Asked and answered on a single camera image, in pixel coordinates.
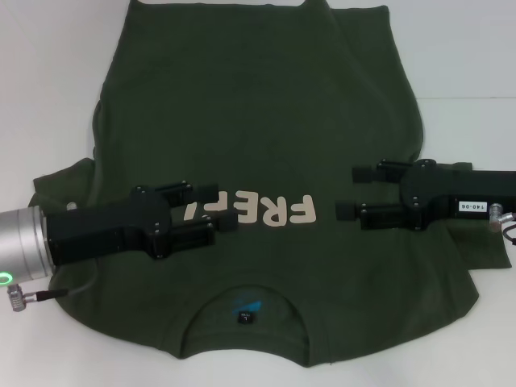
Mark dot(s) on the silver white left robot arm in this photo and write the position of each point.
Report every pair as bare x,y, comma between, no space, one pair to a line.
24,242

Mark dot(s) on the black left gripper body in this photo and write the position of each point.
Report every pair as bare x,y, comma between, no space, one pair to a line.
101,230

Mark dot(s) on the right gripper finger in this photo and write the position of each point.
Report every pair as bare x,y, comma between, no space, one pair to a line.
387,173
383,215

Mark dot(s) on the dark green printed T-shirt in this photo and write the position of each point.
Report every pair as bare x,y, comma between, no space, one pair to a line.
258,121

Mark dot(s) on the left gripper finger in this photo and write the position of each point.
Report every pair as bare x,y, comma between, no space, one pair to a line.
177,195
185,240

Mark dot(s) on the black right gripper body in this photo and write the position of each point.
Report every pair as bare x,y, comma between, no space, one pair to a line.
443,189

